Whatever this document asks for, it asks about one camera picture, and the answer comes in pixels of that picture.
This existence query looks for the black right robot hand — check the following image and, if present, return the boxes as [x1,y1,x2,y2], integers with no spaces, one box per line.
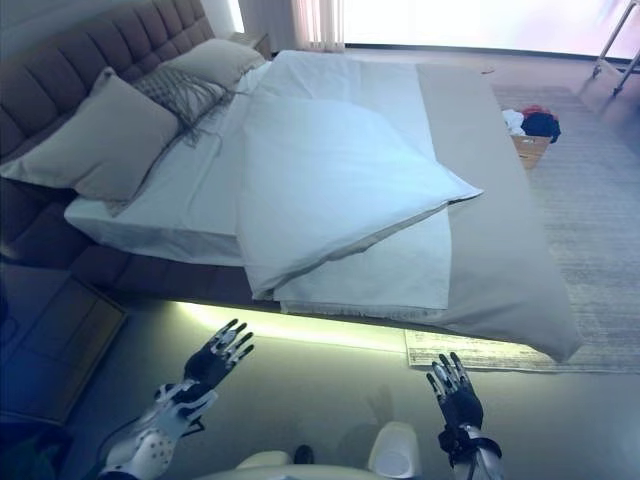
[425,351,486,429]

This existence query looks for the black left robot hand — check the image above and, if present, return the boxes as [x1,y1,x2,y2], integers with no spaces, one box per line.
[182,320,256,387]

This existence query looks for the beige bed runner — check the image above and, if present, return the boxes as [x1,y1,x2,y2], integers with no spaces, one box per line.
[415,63,584,364]

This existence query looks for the white textured blanket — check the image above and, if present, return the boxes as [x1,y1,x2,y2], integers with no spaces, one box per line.
[277,218,456,322]

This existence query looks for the white robot body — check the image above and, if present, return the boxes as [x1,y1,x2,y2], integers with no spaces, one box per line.
[158,420,422,480]

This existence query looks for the dark bedside table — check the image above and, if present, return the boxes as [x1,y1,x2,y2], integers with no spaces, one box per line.
[0,263,128,427]

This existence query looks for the grey area rug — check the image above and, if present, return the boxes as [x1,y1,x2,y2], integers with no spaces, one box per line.
[403,85,640,375]

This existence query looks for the white duvet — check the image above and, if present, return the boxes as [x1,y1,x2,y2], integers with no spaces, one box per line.
[234,48,485,302]

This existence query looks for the large beige pillow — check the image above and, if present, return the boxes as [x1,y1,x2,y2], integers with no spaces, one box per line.
[0,66,181,202]

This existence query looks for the grey fringed cushion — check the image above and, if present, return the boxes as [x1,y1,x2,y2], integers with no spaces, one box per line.
[130,68,236,149]

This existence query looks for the white garment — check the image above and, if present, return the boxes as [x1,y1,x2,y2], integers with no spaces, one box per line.
[501,107,526,137]

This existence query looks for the dark blue garment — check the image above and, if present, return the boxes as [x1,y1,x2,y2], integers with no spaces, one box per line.
[519,112,562,146]

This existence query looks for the wooden nightstand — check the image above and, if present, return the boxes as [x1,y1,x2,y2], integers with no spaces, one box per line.
[225,31,272,61]

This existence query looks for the brown tufted headboard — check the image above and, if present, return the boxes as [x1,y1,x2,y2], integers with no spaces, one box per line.
[0,0,217,166]

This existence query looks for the sheer curtain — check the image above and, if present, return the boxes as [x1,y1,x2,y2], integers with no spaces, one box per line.
[288,0,347,46]

